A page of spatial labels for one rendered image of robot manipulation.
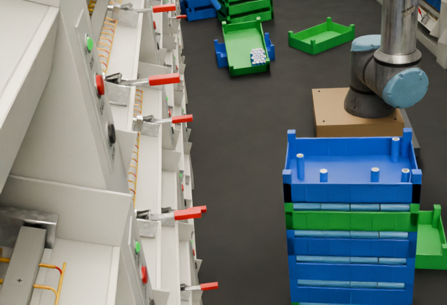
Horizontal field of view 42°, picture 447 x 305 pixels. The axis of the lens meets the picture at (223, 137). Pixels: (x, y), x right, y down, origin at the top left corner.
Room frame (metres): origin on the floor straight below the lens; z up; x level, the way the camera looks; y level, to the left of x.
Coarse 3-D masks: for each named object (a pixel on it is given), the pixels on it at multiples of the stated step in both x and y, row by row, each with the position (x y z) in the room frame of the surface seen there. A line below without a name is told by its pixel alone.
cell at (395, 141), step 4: (392, 140) 1.20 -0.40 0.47; (396, 140) 1.19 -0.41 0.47; (392, 144) 1.20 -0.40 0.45; (396, 144) 1.19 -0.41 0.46; (392, 148) 1.20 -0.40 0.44; (396, 148) 1.19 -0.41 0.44; (392, 152) 1.20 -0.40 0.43; (396, 152) 1.19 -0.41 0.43; (392, 156) 1.20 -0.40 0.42; (396, 156) 1.19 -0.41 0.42; (392, 160) 1.20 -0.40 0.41; (396, 160) 1.19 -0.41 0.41
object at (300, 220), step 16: (288, 208) 1.09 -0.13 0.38; (416, 208) 1.03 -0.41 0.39; (288, 224) 1.09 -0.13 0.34; (304, 224) 1.08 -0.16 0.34; (320, 224) 1.08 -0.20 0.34; (336, 224) 1.07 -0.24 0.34; (352, 224) 1.06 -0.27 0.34; (368, 224) 1.05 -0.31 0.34; (384, 224) 1.04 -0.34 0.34; (400, 224) 1.04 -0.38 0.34; (416, 224) 1.03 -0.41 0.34
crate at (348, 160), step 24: (288, 144) 1.26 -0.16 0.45; (312, 144) 1.27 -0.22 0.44; (336, 144) 1.26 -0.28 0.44; (360, 144) 1.25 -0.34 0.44; (384, 144) 1.23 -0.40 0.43; (408, 144) 1.21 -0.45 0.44; (288, 168) 1.20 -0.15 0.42; (312, 168) 1.21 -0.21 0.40; (336, 168) 1.20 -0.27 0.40; (360, 168) 1.19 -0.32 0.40; (384, 168) 1.17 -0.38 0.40; (408, 168) 1.16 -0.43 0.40; (288, 192) 1.09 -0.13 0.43; (312, 192) 1.08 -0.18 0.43; (336, 192) 1.07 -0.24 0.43; (360, 192) 1.06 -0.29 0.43; (384, 192) 1.04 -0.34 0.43; (408, 192) 1.03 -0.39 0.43
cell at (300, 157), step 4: (296, 156) 1.18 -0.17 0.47; (300, 156) 1.18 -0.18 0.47; (300, 160) 1.17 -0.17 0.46; (300, 164) 1.17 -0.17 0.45; (304, 164) 1.18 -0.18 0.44; (300, 168) 1.17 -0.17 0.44; (304, 168) 1.18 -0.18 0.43; (300, 172) 1.17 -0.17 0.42; (304, 172) 1.18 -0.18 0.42; (300, 176) 1.17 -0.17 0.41; (304, 176) 1.18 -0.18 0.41
